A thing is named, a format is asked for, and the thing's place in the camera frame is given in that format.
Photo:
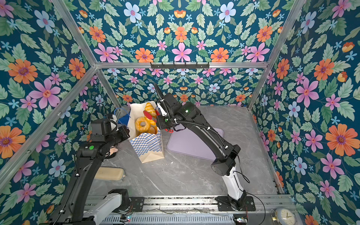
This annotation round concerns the lilac plastic tray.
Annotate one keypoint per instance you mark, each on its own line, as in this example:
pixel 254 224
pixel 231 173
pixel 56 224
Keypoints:
pixel 184 141

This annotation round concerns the round sugared bread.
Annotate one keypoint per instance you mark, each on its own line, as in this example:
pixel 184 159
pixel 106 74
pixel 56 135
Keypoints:
pixel 152 130

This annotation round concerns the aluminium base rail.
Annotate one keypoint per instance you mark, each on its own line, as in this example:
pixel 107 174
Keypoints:
pixel 212 204

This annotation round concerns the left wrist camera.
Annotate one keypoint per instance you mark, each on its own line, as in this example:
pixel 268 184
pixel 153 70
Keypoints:
pixel 101 129

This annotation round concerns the blue checkered paper bag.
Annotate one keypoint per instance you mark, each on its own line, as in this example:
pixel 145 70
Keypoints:
pixel 148 147

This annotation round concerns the beige long bread loaf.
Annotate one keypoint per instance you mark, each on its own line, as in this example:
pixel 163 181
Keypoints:
pixel 110 174

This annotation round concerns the alarm clock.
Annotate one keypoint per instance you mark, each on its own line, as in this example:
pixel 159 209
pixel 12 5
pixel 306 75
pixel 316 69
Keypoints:
pixel 283 216

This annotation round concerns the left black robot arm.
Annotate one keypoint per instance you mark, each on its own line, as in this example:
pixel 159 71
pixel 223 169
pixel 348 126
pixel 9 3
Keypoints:
pixel 70 210

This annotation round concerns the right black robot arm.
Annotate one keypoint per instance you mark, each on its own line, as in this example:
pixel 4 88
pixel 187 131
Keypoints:
pixel 190 117

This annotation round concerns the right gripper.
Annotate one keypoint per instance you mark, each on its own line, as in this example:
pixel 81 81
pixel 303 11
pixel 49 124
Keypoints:
pixel 160 121

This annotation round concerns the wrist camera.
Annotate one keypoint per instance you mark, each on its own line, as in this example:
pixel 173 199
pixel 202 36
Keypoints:
pixel 101 129
pixel 162 109

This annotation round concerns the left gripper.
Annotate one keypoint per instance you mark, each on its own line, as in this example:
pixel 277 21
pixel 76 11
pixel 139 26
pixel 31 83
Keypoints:
pixel 125 133

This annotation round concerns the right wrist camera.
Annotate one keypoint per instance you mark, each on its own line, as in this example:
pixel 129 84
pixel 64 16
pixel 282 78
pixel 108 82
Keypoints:
pixel 162 109

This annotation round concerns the black hook rail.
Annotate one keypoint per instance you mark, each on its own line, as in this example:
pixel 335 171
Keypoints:
pixel 190 65

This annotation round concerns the plush doll pink shirt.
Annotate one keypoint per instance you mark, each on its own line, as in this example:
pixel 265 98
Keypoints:
pixel 112 153

